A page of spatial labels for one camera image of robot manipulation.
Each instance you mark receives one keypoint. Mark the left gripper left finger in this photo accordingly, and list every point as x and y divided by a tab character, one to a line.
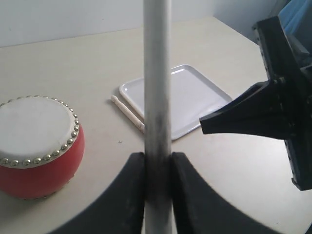
119	209

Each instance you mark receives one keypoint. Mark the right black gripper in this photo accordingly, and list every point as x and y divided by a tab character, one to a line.
280	108

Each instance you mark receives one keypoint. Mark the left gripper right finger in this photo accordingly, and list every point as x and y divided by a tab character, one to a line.
199	209

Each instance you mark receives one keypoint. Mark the white wooden drumstick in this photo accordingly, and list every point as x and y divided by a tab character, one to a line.
157	115
128	113

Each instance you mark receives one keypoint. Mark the small red drum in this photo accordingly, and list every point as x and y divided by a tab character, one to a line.
41	146

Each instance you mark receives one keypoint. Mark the white plastic tray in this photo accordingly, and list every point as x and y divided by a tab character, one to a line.
193	96

